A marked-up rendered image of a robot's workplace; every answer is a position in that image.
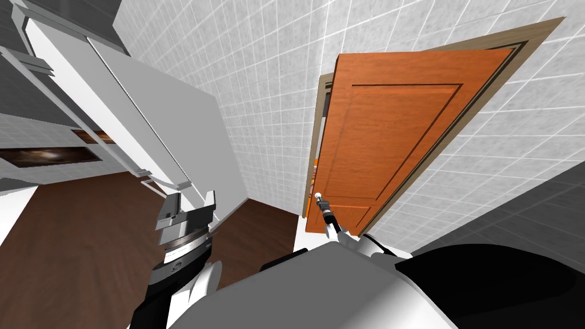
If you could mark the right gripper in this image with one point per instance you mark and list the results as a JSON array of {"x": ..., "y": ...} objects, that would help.
[{"x": 326, "y": 209}]

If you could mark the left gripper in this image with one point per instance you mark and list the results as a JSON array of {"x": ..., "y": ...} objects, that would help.
[{"x": 185, "y": 224}]

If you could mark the orange wooden door leaf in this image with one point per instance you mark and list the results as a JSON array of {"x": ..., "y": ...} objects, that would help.
[{"x": 393, "y": 137}]

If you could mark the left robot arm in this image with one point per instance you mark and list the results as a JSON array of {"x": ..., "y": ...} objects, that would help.
[{"x": 161, "y": 297}]

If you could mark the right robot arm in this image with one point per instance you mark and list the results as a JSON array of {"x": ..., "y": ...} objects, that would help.
[{"x": 484, "y": 285}]

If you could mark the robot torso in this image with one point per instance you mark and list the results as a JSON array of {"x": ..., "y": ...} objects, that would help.
[{"x": 315, "y": 292}]

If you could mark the dark brown wall picture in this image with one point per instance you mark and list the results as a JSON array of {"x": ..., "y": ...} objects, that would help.
[
  {"x": 93, "y": 136},
  {"x": 45, "y": 156}
]

